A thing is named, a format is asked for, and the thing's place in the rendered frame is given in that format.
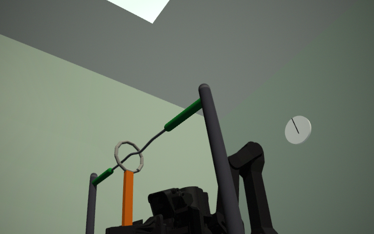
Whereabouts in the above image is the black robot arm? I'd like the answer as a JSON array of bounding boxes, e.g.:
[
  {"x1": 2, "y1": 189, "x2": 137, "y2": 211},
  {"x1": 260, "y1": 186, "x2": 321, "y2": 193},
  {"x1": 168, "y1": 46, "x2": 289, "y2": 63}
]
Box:
[{"x1": 148, "y1": 142, "x2": 278, "y2": 234}]

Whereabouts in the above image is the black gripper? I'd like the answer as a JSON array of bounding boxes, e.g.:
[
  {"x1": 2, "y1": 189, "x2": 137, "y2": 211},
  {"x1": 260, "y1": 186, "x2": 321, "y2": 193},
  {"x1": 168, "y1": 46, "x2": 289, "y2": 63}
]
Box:
[{"x1": 105, "y1": 206, "x2": 205, "y2": 234}]

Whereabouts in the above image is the grey loop with orange handle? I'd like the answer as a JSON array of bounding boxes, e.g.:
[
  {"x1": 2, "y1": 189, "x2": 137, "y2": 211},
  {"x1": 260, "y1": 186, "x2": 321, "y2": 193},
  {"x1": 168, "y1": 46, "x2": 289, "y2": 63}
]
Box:
[{"x1": 114, "y1": 140, "x2": 144, "y2": 226}]

